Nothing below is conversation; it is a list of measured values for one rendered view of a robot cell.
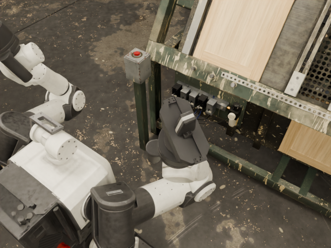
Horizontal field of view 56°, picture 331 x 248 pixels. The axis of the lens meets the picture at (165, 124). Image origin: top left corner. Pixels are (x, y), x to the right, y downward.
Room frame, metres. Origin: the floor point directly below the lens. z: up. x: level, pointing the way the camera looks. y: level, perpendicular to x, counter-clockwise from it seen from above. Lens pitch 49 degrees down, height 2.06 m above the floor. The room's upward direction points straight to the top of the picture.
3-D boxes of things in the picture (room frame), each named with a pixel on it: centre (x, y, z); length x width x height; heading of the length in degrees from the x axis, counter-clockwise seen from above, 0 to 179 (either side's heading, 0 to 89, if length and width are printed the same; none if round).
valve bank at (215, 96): (1.37, -0.23, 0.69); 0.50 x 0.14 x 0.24; 56
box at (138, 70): (1.56, 0.17, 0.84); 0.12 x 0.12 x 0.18; 56
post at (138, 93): (1.56, 0.17, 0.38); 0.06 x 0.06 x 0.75; 56
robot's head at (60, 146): (0.49, 0.28, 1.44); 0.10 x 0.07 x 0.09; 53
